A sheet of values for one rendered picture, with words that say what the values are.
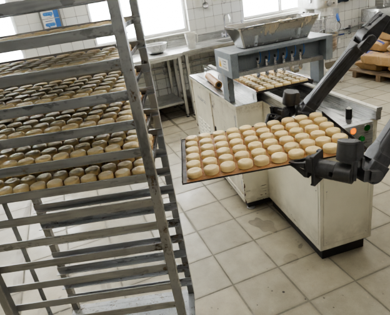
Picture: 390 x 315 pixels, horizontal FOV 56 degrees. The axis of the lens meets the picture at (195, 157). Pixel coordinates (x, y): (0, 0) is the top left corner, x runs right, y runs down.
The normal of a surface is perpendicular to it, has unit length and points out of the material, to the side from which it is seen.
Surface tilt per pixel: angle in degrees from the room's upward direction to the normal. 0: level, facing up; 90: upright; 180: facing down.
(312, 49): 90
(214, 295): 0
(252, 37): 115
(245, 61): 90
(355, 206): 90
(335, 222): 90
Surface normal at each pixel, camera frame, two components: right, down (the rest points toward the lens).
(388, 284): -0.14, -0.90
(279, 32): 0.29, 0.71
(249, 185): 0.25, 0.36
